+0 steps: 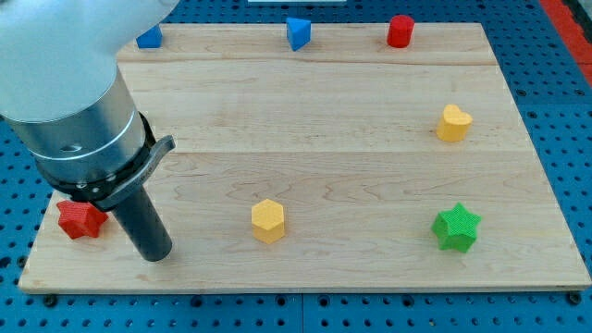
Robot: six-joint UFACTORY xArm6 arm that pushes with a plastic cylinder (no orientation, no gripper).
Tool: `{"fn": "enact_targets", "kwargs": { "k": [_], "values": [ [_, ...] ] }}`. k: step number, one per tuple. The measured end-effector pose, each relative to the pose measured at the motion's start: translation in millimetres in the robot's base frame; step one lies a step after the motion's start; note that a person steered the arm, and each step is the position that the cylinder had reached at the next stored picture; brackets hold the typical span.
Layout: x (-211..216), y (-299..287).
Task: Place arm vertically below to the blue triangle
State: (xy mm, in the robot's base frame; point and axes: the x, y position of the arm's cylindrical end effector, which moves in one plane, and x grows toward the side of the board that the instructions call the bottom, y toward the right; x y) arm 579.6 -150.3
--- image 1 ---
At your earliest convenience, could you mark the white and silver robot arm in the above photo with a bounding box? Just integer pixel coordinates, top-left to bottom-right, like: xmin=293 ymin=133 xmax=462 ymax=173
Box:
xmin=1 ymin=0 xmax=177 ymax=210

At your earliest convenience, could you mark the blue triangle block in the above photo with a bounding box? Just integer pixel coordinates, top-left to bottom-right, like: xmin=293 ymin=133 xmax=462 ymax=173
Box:
xmin=286 ymin=18 xmax=312 ymax=51

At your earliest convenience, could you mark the light wooden board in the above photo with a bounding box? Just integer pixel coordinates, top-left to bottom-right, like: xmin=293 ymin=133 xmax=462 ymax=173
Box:
xmin=18 ymin=23 xmax=591 ymax=294

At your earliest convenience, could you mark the yellow hexagon block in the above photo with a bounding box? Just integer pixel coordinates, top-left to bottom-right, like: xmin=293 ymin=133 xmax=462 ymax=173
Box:
xmin=252 ymin=199 xmax=285 ymax=244

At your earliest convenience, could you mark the yellow heart block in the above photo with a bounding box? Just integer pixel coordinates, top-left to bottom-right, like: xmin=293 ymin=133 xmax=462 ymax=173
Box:
xmin=436 ymin=104 xmax=473 ymax=142

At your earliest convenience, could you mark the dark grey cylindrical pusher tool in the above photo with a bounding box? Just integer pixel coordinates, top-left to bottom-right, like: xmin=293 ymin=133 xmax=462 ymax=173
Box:
xmin=112 ymin=187 xmax=173 ymax=262

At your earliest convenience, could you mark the green star block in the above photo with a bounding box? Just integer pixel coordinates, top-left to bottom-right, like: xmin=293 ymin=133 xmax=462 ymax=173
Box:
xmin=431 ymin=203 xmax=482 ymax=253

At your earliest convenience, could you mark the red cylinder block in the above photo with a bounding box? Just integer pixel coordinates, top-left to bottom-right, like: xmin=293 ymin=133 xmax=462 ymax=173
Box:
xmin=387 ymin=15 xmax=415 ymax=48

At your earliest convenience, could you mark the blue cube block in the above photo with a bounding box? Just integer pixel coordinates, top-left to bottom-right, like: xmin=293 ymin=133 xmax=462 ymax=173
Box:
xmin=136 ymin=25 xmax=163 ymax=49

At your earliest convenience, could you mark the red star block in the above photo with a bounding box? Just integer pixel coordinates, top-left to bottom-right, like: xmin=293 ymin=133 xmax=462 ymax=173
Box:
xmin=56 ymin=201 xmax=108 ymax=240

